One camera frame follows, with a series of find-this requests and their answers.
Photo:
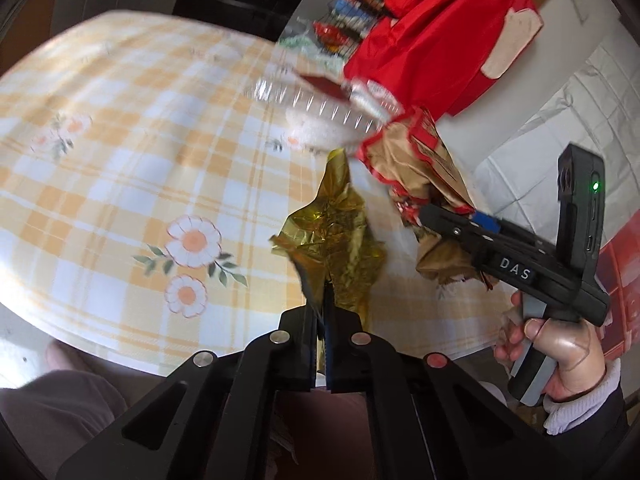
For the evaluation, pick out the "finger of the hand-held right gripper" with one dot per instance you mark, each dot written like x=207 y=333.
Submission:
x=486 y=222
x=445 y=222

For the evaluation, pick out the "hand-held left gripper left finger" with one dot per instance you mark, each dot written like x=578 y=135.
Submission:
x=305 y=345

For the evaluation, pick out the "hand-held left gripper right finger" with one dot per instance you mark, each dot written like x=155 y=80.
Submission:
x=345 y=347

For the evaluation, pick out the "brown red paper wrapper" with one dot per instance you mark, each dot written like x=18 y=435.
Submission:
x=415 y=155

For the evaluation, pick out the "gold foil wrapper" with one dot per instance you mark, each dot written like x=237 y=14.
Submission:
x=340 y=230

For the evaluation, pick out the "person's right forearm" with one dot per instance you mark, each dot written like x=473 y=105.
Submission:
x=585 y=405

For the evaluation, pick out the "person's right hand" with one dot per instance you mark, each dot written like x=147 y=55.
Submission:
x=570 y=355

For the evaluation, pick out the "red plastic crate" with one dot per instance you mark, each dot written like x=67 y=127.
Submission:
x=625 y=290

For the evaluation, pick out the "clear plastic food container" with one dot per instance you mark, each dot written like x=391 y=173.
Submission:
x=320 y=120

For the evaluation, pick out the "red hanging cloth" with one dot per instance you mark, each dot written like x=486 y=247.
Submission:
x=440 y=25

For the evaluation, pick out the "pile of plastic bags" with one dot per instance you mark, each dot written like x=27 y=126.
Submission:
x=305 y=42

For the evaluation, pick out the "person's leg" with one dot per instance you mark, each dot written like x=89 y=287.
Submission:
x=50 y=420

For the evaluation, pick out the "table with yellow checkered cloth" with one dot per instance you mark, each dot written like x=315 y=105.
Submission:
x=125 y=135

